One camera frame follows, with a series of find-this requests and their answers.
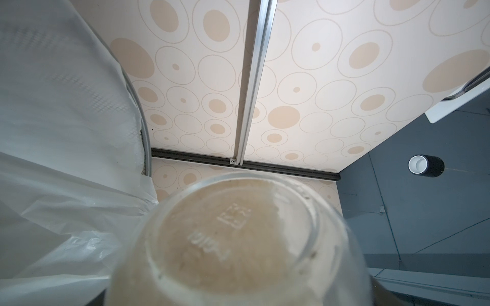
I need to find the horizontal aluminium rail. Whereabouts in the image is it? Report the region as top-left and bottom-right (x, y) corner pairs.
(230, 0), (278, 166)

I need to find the metal trash bucket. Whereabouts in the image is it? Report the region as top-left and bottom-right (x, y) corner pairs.
(122, 69), (152, 177)

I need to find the white plastic bin liner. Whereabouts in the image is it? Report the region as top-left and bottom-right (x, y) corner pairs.
(1, 1), (157, 305)

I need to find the glass rice jar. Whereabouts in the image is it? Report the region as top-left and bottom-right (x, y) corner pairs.
(104, 172), (373, 305)

